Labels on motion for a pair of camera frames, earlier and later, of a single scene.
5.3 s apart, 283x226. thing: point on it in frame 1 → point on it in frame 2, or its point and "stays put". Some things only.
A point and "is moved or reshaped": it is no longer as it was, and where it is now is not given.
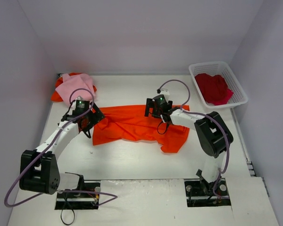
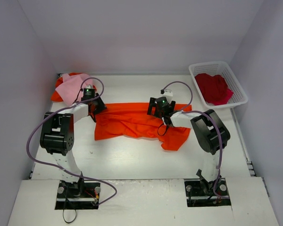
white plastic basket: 239,96 stays put
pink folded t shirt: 74,86 stays put
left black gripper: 92,120 → 98,106
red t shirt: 214,89 stays put
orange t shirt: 122,123 is moved or reshaped
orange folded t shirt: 55,96 stays put
